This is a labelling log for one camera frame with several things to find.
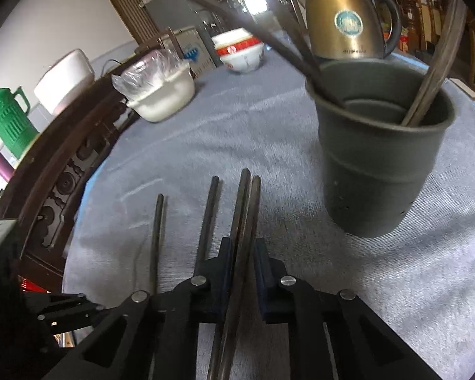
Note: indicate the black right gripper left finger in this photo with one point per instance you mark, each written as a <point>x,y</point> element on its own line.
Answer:
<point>152,337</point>

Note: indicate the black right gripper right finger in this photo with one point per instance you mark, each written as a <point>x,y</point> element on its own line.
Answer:
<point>331,336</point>

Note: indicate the grey table cloth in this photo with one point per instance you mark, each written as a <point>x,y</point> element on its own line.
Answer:
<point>420,278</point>

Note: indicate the dark grey utensil holder cup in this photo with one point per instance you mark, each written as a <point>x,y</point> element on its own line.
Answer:
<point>373,167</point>

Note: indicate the green thermos jug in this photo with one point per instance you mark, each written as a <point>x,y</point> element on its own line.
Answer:
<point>16,131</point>

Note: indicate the white pot with plastic wrap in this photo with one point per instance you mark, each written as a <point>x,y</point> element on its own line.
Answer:
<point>157,86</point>

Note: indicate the white rice cooker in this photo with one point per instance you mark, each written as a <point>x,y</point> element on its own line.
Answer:
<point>64,81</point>

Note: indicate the red white stacked bowls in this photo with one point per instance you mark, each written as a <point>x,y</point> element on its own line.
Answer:
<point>239,50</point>

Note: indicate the gold electric kettle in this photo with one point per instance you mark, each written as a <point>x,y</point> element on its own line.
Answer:
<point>350,29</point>

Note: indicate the grey refrigerator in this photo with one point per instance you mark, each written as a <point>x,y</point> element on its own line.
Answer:
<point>183,14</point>

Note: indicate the chopstick in holder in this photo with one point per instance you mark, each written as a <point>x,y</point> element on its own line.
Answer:
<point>445,63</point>
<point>435,59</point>

